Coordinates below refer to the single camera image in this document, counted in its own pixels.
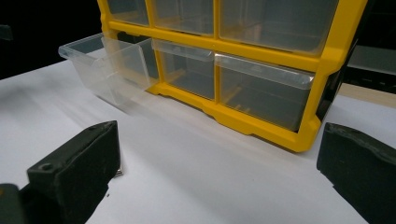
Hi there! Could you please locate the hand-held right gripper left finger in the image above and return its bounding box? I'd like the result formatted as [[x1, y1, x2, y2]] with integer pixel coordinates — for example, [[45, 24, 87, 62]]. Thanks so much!
[[19, 120, 121, 224]]

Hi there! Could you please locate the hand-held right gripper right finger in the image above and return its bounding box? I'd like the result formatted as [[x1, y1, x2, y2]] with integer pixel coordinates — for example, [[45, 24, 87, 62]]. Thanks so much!
[[316, 122, 396, 224]]

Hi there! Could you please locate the wooden board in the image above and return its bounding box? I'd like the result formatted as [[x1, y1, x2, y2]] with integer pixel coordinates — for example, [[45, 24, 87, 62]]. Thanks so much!
[[337, 83, 396, 109]]

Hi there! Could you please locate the pulled-out clear plastic drawer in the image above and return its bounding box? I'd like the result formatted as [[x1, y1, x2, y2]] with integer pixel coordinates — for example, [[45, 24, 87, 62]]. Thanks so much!
[[58, 32, 161, 107]]

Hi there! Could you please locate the grey panel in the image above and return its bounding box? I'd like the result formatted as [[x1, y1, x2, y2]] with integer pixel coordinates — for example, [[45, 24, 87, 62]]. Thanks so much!
[[346, 44, 396, 77]]

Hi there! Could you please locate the wide clear plastic drawer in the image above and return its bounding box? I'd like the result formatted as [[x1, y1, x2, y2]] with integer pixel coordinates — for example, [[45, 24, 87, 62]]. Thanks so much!
[[214, 51, 316, 133], [219, 0, 340, 58]]

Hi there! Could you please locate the narrow clear plastic drawer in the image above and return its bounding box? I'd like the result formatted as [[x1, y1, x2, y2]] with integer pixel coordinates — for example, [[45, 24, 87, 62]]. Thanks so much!
[[151, 38, 217, 101], [151, 0, 215, 37], [106, 0, 150, 28]]

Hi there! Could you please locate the yellow plastic drawer cabinet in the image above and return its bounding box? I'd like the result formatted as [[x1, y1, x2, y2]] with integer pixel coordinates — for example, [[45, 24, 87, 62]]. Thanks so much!
[[96, 0, 370, 154]]

